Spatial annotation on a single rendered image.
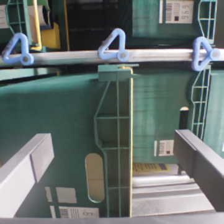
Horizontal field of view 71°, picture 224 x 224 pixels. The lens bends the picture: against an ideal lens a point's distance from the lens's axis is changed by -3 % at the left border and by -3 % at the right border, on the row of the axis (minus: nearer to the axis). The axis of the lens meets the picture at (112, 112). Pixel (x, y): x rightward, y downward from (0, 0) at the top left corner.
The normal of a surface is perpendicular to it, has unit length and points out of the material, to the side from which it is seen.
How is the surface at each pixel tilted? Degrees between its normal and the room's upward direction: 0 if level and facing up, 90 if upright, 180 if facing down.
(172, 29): 95
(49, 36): 90
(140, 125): 92
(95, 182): 92
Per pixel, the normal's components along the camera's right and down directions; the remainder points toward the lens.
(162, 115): 0.03, 0.27
